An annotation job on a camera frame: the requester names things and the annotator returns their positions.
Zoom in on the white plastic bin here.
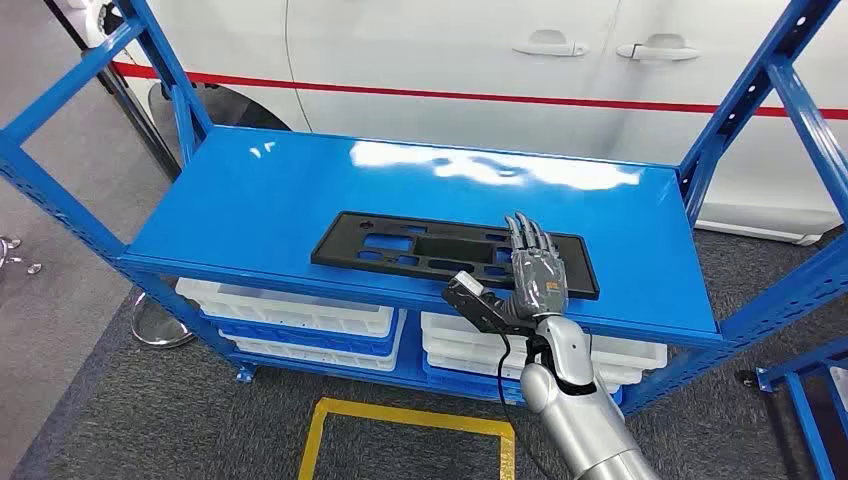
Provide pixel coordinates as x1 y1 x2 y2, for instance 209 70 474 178
420 311 669 389
218 331 407 372
175 278 397 338

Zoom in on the white car with red stripe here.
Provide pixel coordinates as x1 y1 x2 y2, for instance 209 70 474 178
52 0 848 246

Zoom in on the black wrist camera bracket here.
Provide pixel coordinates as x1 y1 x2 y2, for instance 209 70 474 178
457 291 538 337

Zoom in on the blue metal shelf rack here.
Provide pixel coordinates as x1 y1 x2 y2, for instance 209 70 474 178
0 0 848 419

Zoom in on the white car door handle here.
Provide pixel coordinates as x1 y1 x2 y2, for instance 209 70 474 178
616 34 701 63
511 29 591 59

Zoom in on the small blue metal rack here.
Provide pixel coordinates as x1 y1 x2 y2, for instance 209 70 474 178
755 337 848 480

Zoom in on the round chrome stand base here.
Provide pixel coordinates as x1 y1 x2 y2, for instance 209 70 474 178
129 291 197 350

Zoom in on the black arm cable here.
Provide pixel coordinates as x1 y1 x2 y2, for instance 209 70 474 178
495 331 554 480

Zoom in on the chrome caster stool base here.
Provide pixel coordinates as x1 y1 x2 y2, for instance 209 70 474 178
0 235 44 276

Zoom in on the blue plastic bin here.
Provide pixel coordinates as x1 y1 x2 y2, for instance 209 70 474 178
201 309 407 359

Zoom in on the black car wheel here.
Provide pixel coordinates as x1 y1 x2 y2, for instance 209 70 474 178
146 82 293 174

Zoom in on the black plastic panel part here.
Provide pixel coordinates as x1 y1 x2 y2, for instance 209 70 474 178
309 210 602 301

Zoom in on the black stand pole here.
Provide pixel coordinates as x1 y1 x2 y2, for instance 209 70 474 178
42 0 183 181

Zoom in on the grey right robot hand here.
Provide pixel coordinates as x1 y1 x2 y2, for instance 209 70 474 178
501 211 570 321

